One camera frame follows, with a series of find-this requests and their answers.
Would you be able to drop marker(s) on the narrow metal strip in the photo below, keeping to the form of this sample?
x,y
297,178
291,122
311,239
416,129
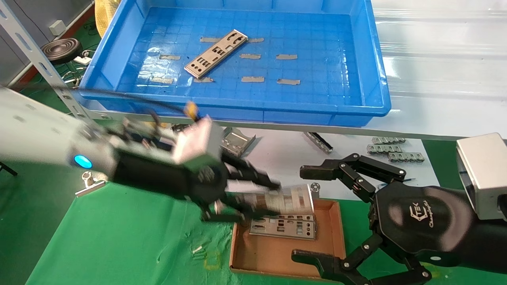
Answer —
x,y
318,143

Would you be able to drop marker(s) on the black stand leg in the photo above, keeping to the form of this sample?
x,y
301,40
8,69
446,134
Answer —
x,y
8,169

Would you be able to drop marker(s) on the blue plastic tray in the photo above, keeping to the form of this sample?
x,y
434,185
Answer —
x,y
317,103

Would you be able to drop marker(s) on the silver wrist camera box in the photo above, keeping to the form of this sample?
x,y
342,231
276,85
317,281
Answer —
x,y
196,142
483,174

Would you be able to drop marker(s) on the white paper sheet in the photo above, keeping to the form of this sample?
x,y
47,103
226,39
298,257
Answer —
x,y
285,162

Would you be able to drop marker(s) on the white wall box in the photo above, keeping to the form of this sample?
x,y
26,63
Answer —
x,y
57,27

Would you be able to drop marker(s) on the metal IO shield plate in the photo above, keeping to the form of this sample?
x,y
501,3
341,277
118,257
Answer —
x,y
301,217
216,53
283,230
293,200

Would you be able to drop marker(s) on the shallow cardboard box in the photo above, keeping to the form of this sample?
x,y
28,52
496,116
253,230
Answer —
x,y
273,257

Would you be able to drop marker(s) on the small white tape piece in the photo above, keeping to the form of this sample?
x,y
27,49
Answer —
x,y
197,250

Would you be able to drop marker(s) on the slotted grey metal post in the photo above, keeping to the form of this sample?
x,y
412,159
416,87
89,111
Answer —
x,y
35,55

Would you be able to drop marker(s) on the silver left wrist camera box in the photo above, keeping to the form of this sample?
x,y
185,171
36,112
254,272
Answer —
x,y
196,142

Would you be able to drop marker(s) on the grey metal shelf beam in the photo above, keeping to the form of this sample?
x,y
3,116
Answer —
x,y
317,128

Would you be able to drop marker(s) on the white power strip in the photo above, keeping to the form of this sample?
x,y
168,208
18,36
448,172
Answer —
x,y
82,60

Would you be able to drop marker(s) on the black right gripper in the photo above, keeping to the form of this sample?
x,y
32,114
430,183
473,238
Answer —
x,y
420,217

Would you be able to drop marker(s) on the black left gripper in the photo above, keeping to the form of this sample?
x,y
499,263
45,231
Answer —
x,y
166,178

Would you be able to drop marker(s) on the small metal connector strip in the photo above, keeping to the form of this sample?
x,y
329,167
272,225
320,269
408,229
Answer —
x,y
406,157
382,149
388,140

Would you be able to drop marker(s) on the small silver binder clip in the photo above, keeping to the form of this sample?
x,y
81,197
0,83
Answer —
x,y
315,187

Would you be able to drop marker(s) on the grey metal cover plate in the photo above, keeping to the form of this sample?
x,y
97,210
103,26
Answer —
x,y
179,127

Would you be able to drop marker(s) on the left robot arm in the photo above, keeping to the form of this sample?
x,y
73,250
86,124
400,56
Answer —
x,y
35,134

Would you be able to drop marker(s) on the black round stool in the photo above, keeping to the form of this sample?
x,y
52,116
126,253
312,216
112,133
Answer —
x,y
61,50

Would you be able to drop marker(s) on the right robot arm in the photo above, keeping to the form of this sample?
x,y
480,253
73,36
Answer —
x,y
491,245

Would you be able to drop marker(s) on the grey tape strip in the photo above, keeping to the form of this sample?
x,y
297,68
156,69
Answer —
x,y
207,40
256,40
205,80

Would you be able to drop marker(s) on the folded metal bracket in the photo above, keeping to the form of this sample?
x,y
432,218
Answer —
x,y
239,141

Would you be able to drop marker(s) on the green cloth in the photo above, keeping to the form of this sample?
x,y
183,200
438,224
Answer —
x,y
119,229

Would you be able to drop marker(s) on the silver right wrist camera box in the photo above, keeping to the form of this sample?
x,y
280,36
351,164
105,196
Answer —
x,y
483,174

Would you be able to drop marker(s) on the large silver binder clip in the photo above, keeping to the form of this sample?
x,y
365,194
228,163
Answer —
x,y
90,187

